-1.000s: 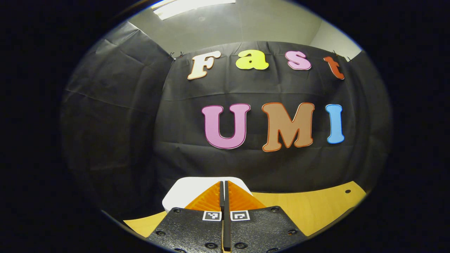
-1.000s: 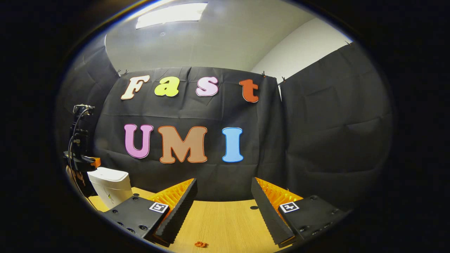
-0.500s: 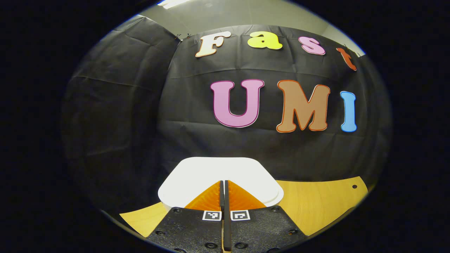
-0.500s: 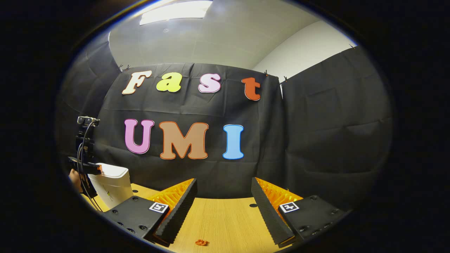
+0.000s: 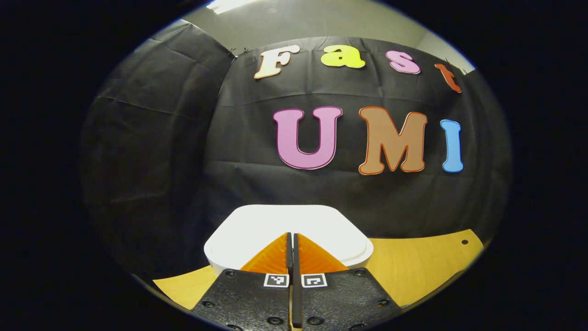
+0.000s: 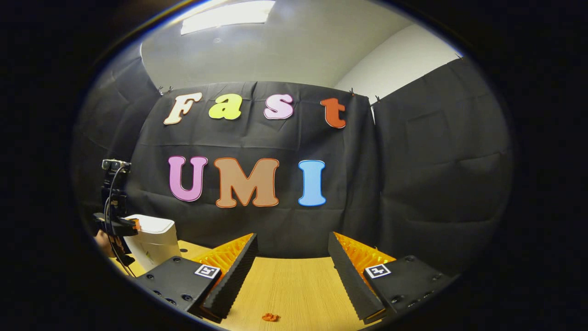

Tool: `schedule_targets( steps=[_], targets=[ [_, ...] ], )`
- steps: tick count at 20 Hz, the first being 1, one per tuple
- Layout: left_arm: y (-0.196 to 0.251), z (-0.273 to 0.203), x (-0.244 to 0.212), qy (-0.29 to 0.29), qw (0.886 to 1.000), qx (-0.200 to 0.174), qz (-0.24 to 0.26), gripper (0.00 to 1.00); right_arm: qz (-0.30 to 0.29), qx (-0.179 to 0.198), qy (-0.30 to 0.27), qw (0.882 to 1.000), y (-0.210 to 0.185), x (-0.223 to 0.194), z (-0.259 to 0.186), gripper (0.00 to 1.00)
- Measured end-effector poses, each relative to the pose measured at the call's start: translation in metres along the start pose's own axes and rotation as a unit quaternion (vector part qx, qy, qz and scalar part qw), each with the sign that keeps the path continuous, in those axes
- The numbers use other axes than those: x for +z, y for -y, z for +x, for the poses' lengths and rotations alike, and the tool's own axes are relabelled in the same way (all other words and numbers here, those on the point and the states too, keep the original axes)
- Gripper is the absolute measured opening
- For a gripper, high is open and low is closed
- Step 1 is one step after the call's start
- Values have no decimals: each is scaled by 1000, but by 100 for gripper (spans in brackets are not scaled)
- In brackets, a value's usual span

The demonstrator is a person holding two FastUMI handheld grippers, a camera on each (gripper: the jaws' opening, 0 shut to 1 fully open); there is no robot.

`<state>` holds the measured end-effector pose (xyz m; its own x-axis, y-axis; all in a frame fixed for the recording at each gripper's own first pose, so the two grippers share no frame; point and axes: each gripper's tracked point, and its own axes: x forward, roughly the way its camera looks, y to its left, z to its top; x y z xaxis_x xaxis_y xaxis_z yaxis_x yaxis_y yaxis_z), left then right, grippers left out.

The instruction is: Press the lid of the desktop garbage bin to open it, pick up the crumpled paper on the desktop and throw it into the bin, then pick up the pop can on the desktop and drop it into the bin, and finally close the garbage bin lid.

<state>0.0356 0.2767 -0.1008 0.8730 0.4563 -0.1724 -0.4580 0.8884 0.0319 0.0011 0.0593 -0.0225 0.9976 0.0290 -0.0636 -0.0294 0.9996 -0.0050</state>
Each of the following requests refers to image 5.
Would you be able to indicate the wooden desktop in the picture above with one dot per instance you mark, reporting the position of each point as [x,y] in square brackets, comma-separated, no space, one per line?
[413,266]

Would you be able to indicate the white desktop garbage bin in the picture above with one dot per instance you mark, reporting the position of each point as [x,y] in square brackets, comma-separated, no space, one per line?
[285,220]

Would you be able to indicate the ceiling light panel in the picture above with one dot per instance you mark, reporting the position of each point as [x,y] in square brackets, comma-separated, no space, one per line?
[227,5]

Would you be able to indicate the black backdrop cloth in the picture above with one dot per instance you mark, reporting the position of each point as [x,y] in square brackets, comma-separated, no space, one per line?
[161,138]

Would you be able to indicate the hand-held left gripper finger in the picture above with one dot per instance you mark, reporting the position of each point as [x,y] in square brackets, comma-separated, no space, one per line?
[289,253]
[296,276]

